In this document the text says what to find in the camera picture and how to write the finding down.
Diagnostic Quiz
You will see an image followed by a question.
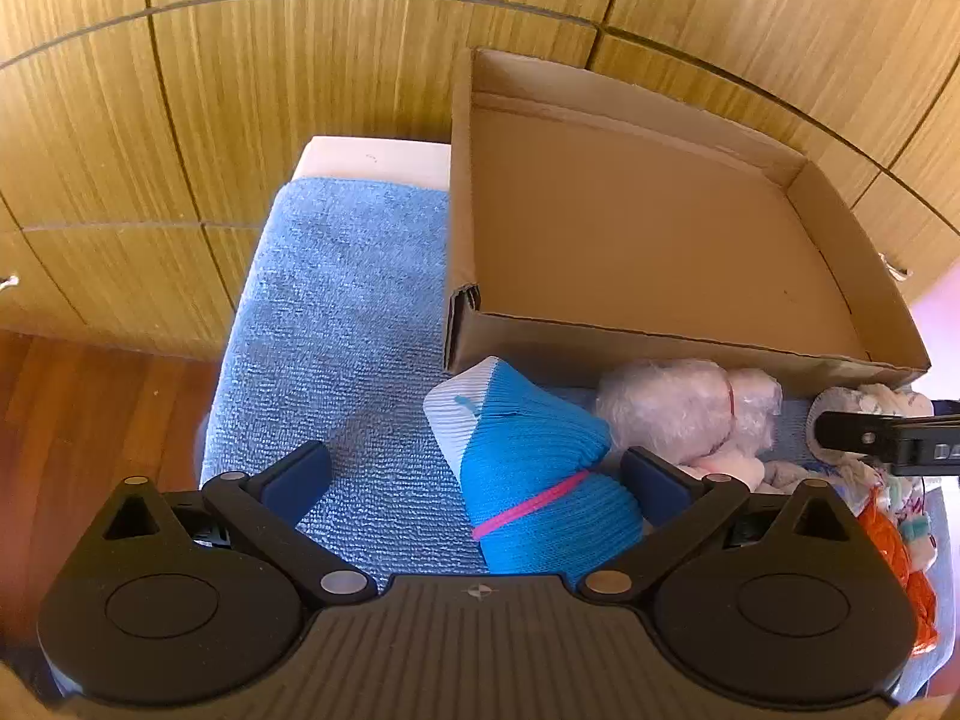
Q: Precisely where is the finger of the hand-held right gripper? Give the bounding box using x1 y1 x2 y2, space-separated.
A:
814 405 960 477

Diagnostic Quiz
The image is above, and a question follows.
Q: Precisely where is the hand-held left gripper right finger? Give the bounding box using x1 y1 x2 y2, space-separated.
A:
577 446 862 607

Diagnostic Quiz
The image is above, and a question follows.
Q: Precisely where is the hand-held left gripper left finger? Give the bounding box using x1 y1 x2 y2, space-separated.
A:
96 441 377 607

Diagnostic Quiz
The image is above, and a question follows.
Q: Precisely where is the white black-patterned sock bundle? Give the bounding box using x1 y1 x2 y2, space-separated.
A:
821 459 927 518

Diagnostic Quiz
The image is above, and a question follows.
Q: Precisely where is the plastic-wrapped white sock bundle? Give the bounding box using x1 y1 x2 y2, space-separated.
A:
596 360 785 466

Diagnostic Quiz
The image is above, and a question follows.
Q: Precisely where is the pale pink sock bundle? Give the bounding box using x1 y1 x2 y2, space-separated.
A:
679 450 815 497

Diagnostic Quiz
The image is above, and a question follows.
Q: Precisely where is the blue knit sock bundle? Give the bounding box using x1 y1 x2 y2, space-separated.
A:
424 357 646 578

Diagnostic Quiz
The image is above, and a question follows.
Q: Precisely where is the small white teal-pink sock bundle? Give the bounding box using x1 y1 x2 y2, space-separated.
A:
898 510 940 572

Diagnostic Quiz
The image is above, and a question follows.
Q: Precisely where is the cardboard box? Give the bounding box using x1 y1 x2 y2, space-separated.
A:
444 47 932 400

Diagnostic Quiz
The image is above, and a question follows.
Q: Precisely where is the blue towel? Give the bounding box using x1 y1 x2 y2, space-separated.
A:
199 178 960 706

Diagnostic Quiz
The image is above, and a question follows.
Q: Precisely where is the white stool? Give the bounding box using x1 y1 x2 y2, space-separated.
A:
296 136 452 192

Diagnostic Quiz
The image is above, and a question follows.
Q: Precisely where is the wooden wardrobe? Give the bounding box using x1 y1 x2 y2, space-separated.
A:
0 0 960 361

